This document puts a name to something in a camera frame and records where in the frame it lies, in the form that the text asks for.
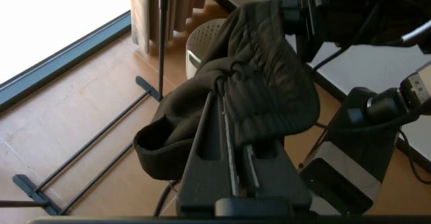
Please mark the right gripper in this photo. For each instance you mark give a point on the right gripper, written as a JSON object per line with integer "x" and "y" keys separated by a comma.
{"x": 336, "y": 15}

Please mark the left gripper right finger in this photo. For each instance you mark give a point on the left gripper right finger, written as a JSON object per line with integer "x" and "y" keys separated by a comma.
{"x": 283, "y": 180}

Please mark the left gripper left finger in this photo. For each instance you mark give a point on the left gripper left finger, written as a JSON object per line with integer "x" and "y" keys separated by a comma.
{"x": 202, "y": 180}

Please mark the black garment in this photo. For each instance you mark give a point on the black garment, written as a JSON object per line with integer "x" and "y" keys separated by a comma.
{"x": 262, "y": 93}

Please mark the white laundry basket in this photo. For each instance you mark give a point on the white laundry basket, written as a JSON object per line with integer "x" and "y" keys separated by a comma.
{"x": 198, "y": 42}

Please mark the black clothes rack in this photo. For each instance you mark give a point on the black clothes rack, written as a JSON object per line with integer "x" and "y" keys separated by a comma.
{"x": 37, "y": 195}

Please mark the brown curtain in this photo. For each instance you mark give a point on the brown curtain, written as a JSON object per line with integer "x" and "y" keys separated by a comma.
{"x": 188, "y": 2}

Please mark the window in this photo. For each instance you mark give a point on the window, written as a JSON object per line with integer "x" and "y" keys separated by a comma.
{"x": 67, "y": 59}

